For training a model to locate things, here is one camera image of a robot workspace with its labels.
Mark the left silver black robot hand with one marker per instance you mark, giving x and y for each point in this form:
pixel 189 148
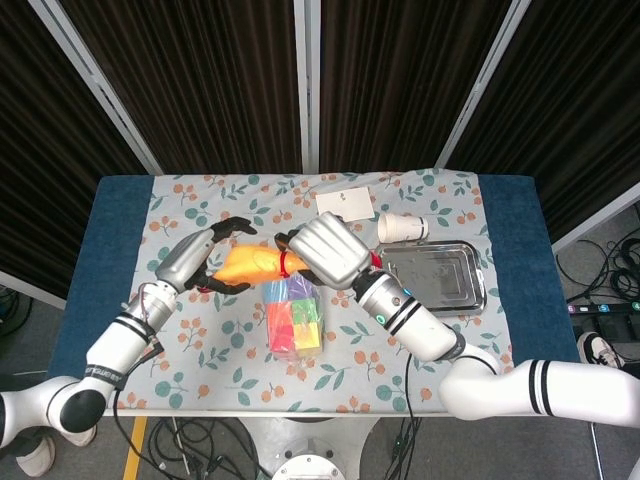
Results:
pixel 182 260

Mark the blue table cover cloth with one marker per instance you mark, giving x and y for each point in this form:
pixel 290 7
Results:
pixel 107 225

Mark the floral printed tablecloth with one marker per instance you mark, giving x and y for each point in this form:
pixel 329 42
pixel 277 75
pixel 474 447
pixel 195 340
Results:
pixel 210 360

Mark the dark folding screen panel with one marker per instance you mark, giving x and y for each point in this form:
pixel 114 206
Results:
pixel 200 75
pixel 40 125
pixel 575 100
pixel 400 75

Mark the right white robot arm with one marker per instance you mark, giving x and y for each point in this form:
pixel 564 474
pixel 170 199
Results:
pixel 425 330

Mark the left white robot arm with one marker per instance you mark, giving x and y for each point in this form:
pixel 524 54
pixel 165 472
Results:
pixel 115 350

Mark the white shoe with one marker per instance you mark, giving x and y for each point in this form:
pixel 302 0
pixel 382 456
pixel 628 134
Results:
pixel 37 457

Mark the yellow rubber chicken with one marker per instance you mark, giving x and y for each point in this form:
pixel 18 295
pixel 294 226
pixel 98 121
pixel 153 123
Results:
pixel 250 265

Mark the stainless steel rectangular tray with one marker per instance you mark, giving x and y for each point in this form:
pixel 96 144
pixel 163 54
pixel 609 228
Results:
pixel 445 280

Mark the white paper card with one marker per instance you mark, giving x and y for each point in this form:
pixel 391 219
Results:
pixel 350 202

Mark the bag of colourful foam blocks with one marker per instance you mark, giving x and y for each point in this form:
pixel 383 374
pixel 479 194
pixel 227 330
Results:
pixel 295 325

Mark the round grey robot base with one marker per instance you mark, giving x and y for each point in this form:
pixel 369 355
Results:
pixel 310 467

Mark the yellow floor tape strip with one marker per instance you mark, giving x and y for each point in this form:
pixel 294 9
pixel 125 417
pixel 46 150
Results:
pixel 134 450

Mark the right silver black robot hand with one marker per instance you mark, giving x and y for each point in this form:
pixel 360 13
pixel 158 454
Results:
pixel 330 250

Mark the chrome metal leg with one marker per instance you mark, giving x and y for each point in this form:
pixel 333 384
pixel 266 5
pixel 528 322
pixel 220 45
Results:
pixel 595 450

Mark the white table pedestal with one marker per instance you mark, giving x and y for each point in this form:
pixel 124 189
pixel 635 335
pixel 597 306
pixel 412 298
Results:
pixel 260 435

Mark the white paper cup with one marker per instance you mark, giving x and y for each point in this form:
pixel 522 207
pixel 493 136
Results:
pixel 400 228

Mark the black and white sneaker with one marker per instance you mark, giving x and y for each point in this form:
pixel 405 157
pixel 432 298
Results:
pixel 600 350

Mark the black power strip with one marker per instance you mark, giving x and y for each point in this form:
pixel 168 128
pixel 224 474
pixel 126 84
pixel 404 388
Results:
pixel 605 308

